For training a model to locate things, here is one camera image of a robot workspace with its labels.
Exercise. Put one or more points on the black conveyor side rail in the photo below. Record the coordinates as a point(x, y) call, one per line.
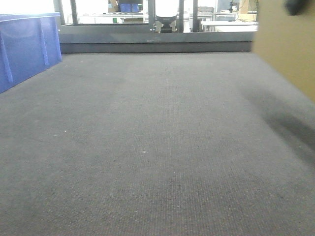
point(194, 42)

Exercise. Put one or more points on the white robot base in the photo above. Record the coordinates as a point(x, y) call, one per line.
point(167, 16)

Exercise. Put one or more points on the white desk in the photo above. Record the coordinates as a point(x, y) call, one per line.
point(229, 26)

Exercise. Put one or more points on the blue plastic crate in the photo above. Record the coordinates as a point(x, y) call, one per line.
point(29, 44)

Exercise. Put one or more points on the brown cardboard box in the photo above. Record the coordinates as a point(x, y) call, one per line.
point(287, 42)

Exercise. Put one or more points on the black metal frame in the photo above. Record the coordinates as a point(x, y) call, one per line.
point(126, 15)

